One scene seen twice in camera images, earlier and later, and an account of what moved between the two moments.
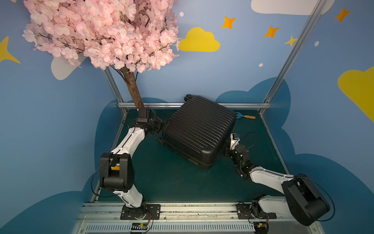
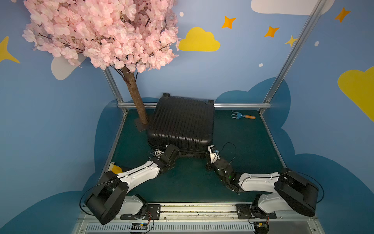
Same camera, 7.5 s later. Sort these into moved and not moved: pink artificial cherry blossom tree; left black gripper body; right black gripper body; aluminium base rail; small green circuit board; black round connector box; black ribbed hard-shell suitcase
Moved: black ribbed hard-shell suitcase; right black gripper body; left black gripper body
Not moved: pink artificial cherry blossom tree; black round connector box; aluminium base rail; small green circuit board
